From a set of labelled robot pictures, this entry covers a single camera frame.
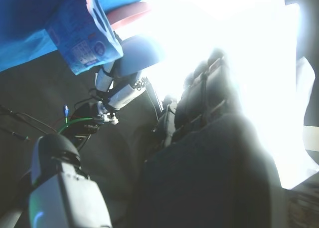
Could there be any light blue bowl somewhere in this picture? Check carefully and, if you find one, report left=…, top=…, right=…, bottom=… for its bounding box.
left=113, top=35, right=166, bottom=78

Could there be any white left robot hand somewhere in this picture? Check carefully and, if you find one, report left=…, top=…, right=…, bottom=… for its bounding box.
left=27, top=48, right=287, bottom=228

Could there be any blue wet wipes packet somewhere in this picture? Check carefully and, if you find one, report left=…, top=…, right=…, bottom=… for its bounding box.
left=44, top=0, right=125, bottom=76

